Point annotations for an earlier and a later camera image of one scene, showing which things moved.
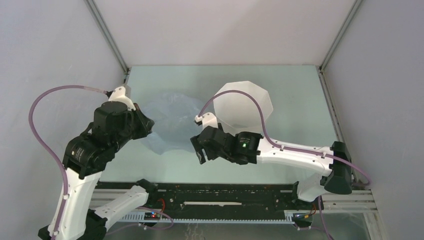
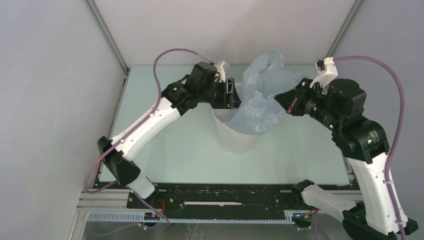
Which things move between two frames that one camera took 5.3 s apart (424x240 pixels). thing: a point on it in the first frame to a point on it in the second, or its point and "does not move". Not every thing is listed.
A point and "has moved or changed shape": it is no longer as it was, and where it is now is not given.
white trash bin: x=237 y=112 has moved or changed shape
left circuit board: x=152 y=216 does not move
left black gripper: x=147 y=123 to x=223 y=104
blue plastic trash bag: x=174 y=116 to x=259 y=111
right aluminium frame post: x=352 y=13 does not move
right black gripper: x=198 y=148 to x=291 y=100
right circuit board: x=302 y=217 does not move
